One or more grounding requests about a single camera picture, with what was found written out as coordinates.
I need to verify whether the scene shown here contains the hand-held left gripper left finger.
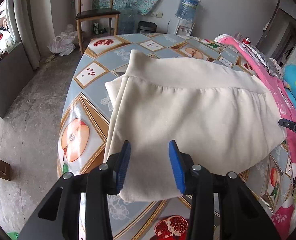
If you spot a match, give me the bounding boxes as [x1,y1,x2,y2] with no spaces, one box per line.
[18,140,131,240]

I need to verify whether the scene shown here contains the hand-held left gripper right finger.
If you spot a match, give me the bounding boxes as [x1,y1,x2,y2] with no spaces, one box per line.
[168,140,282,240]

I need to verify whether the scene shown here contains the cream zip jacket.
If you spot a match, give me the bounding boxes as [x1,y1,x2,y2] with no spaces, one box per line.
[103,49,287,203]

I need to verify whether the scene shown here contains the blue plush pillow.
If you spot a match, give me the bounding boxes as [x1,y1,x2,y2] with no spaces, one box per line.
[283,65,296,125]

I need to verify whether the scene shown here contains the pink floral blanket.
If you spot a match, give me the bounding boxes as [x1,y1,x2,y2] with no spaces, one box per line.
[214,35,296,240]

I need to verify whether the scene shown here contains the grey lace cloth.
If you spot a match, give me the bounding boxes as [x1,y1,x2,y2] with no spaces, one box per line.
[240,42,282,77]

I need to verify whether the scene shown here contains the fruit print tablecloth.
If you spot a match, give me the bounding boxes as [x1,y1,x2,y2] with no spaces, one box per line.
[56,33,296,240]

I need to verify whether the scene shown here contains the doorway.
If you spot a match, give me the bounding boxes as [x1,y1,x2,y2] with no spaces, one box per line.
[263,7,296,68]

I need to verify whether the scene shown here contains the brown cardboard box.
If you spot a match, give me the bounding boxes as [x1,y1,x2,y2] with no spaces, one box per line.
[0,154,13,181]

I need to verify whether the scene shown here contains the white plastic bag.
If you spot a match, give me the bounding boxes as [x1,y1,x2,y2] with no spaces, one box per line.
[48,31,78,56]

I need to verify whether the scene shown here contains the white water dispenser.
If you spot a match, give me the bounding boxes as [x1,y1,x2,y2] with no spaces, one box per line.
[175,19,195,37]

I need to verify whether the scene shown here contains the black trash bin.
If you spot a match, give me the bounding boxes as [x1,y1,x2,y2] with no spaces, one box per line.
[138,21,156,34]

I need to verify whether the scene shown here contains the dark grey cabinet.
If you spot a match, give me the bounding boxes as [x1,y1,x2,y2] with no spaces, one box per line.
[0,42,35,120]

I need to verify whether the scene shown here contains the empty clear water jug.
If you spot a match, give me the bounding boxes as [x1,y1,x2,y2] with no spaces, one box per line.
[118,3,139,35]

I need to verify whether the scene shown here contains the wooden chair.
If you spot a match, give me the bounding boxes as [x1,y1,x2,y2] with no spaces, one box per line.
[74,0,120,55]

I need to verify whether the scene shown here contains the blue water dispenser bottle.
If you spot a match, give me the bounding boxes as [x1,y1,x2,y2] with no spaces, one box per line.
[175,0,201,22]

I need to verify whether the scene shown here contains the grey curtain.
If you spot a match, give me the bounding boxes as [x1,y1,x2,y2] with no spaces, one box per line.
[6,0,42,70]

